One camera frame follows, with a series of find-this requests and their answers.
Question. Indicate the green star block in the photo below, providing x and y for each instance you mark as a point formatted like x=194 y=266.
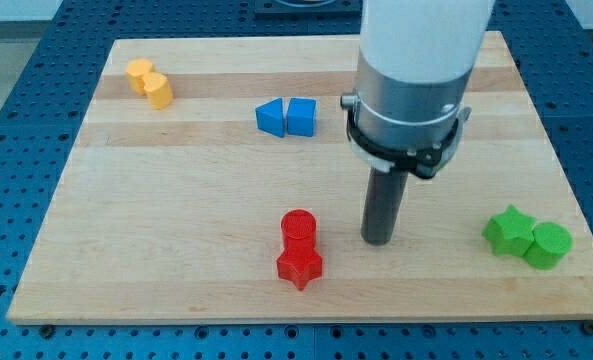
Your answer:
x=510 y=232

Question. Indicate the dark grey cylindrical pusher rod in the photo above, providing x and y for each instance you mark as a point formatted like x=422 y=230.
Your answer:
x=383 y=198

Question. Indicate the red cylinder block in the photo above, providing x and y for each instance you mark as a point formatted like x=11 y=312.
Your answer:
x=298 y=229

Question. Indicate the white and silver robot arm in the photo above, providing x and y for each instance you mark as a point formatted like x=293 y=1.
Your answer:
x=405 y=114

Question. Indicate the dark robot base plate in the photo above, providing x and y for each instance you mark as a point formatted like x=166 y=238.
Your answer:
x=265 y=8

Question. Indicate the yellow cylinder block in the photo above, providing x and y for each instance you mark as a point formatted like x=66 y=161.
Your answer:
x=158 y=90

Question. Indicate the yellow hexagon block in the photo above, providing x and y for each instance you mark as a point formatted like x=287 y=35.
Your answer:
x=135 y=72

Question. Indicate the blue triangle block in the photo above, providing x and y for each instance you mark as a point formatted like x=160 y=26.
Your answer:
x=270 y=119

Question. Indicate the red star block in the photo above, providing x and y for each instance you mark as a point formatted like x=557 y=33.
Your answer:
x=300 y=267

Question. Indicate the green cylinder block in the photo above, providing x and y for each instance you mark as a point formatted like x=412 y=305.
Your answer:
x=551 y=243

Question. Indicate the wooden board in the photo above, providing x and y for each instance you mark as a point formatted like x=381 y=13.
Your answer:
x=173 y=216

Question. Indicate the blue cube block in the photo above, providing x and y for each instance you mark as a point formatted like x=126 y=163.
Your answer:
x=301 y=117

